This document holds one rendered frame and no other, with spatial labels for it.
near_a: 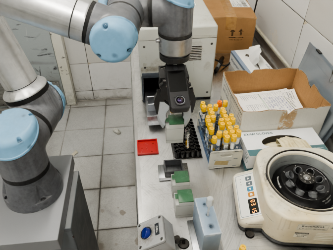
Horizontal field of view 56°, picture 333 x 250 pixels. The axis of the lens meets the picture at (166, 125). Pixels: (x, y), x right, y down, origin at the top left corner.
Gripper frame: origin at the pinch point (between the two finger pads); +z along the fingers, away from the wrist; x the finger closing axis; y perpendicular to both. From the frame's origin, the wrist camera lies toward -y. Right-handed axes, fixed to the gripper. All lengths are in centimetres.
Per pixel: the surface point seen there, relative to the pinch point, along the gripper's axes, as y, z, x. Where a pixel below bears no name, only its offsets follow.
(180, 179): -8.1, 12.4, -0.9
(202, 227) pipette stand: -25.2, 9.1, -3.8
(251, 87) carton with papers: 33.4, 11.7, -33.2
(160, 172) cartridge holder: -0.6, 17.7, 3.8
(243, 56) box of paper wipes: 61, 13, -38
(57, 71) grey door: 162, 74, 74
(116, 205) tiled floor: 55, 107, 27
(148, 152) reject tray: 9.7, 18.9, 6.9
